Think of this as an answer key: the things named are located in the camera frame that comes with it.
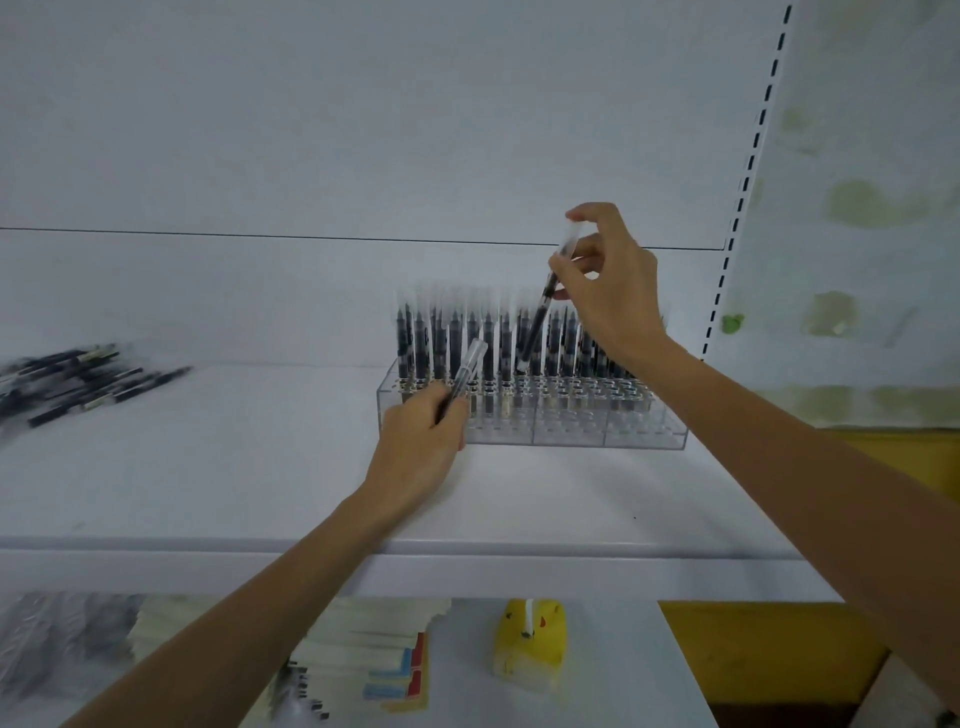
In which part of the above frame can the person's right hand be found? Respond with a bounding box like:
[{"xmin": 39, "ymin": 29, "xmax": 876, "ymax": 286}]
[{"xmin": 548, "ymin": 201, "xmax": 669, "ymax": 366}]

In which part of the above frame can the black pen with clear cap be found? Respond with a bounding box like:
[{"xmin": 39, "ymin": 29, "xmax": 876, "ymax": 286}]
[
  {"xmin": 435, "ymin": 338, "xmax": 490, "ymax": 426},
  {"xmin": 516, "ymin": 222, "xmax": 583, "ymax": 374}
]

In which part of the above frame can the white slotted shelf upright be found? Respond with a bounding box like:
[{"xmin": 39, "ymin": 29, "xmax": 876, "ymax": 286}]
[{"xmin": 699, "ymin": 0, "xmax": 798, "ymax": 363}]

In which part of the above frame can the stack of cream notebooks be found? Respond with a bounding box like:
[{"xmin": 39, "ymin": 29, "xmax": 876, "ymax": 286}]
[{"xmin": 126, "ymin": 595, "xmax": 453, "ymax": 715}]

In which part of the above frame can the person's right forearm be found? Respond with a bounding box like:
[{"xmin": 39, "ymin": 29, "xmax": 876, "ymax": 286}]
[{"xmin": 621, "ymin": 335, "xmax": 960, "ymax": 715}]

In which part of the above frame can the pile of grey packets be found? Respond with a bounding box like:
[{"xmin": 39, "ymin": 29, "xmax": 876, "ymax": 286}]
[{"xmin": 0, "ymin": 592, "xmax": 145, "ymax": 705}]

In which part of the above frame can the person's left forearm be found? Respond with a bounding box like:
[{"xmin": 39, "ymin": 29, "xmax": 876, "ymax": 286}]
[{"xmin": 63, "ymin": 483, "xmax": 411, "ymax": 728}]

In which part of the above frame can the row of standing black pens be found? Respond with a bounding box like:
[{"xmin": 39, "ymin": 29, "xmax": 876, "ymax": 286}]
[{"xmin": 393, "ymin": 287, "xmax": 669, "ymax": 415}]

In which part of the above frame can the yellow cartoon eraser box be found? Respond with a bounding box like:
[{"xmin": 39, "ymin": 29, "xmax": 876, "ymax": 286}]
[{"xmin": 492, "ymin": 597, "xmax": 568, "ymax": 694}]

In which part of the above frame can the pile of loose black pens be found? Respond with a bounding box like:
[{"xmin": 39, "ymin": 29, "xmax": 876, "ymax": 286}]
[{"xmin": 0, "ymin": 342, "xmax": 195, "ymax": 445}]

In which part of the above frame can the clear acrylic pen holder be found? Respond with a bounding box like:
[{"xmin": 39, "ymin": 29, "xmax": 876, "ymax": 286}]
[{"xmin": 375, "ymin": 357, "xmax": 690, "ymax": 452}]

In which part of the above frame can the white shelf board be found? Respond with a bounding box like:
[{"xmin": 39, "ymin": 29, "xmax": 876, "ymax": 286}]
[
  {"xmin": 0, "ymin": 598, "xmax": 723, "ymax": 728},
  {"xmin": 0, "ymin": 363, "xmax": 843, "ymax": 603}
]

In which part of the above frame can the white lower shelf board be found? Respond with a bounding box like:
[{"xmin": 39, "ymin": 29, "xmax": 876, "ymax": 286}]
[{"xmin": 0, "ymin": 598, "xmax": 723, "ymax": 728}]

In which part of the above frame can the stack of colour-tabbed paper pads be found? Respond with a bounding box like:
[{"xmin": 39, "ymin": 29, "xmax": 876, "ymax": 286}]
[{"xmin": 362, "ymin": 632, "xmax": 433, "ymax": 714}]

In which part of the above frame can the person's left hand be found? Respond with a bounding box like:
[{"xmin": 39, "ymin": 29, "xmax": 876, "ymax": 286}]
[{"xmin": 363, "ymin": 381, "xmax": 471, "ymax": 525}]

